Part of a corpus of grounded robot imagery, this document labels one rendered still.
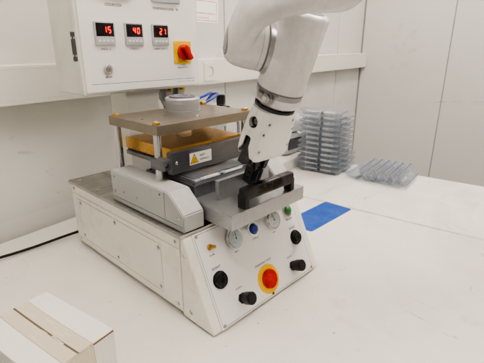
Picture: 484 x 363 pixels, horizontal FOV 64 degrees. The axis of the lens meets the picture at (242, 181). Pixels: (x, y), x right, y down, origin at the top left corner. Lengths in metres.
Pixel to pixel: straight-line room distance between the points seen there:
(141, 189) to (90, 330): 0.28
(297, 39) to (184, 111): 0.33
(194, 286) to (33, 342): 0.26
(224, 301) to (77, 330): 0.26
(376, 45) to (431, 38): 0.37
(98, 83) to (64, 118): 0.36
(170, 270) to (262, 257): 0.19
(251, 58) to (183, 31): 0.46
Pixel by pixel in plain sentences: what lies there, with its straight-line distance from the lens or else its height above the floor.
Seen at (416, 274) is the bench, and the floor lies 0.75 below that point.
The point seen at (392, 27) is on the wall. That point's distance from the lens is 3.15.
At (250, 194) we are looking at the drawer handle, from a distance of 0.71.
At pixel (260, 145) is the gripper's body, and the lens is 0.69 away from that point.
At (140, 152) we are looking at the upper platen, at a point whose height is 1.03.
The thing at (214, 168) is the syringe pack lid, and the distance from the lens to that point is 0.84.
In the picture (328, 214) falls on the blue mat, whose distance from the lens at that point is 1.27.
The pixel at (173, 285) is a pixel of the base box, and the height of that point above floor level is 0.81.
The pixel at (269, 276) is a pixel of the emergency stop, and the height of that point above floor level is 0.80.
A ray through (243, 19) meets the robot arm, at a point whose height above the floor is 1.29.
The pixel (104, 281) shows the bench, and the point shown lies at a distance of 0.96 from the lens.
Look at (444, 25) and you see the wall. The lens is 3.07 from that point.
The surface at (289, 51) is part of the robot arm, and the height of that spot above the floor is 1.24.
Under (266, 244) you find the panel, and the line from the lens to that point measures 0.85.
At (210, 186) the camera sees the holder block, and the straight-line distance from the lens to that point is 0.79.
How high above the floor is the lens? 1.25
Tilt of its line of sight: 19 degrees down
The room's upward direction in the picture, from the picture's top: straight up
